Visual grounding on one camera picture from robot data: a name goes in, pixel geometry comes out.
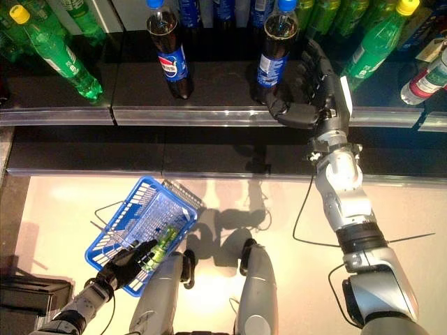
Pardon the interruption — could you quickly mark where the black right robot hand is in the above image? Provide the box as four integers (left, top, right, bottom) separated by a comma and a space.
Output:
267, 38, 354, 135

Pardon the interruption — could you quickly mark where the green bottle in basket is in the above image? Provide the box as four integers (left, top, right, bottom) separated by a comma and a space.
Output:
139, 225, 179, 271

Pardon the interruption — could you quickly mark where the black metal floor stand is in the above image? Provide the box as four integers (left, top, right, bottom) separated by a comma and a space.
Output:
0, 275, 75, 317

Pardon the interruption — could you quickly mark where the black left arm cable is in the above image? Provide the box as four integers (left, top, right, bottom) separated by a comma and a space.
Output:
99, 289, 116, 335

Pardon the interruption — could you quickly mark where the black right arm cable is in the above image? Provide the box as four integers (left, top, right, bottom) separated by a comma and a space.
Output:
292, 172, 364, 329

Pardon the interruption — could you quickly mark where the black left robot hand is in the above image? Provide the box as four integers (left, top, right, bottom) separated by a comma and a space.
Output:
94, 239, 159, 290

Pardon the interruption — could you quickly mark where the black shelf with clear rail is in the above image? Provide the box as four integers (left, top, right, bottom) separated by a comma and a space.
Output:
383, 131, 447, 189
0, 45, 118, 128
160, 127, 388, 186
110, 31, 425, 131
6, 127, 167, 177
415, 59, 447, 133

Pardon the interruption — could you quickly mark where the Pepsi cola bottle blue cap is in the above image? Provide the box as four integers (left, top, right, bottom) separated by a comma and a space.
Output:
248, 0, 280, 31
249, 0, 300, 105
145, 0, 195, 101
212, 0, 238, 31
177, 0, 204, 34

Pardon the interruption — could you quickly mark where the silver left robot leg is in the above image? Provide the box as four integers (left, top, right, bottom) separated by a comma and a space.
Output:
129, 249, 197, 335

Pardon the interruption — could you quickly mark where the clear water bottle red label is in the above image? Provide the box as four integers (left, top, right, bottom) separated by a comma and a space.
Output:
400, 45, 447, 105

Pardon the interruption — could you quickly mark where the blue plastic shopping basket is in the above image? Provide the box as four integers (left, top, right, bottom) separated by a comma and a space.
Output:
85, 175, 205, 298

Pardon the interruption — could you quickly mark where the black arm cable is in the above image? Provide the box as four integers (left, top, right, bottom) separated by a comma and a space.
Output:
99, 289, 116, 335
292, 172, 364, 329

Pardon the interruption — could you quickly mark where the small tan snack pack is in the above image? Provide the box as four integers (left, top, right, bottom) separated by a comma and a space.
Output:
417, 36, 447, 64

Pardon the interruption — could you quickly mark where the green drink can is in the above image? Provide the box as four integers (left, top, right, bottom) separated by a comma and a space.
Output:
296, 0, 317, 22
335, 0, 371, 38
365, 0, 399, 25
310, 0, 342, 36

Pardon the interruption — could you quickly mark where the green Sprite bottle yellow cap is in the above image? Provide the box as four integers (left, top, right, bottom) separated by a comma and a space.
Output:
26, 0, 73, 43
0, 13, 39, 64
340, 0, 422, 92
8, 6, 105, 104

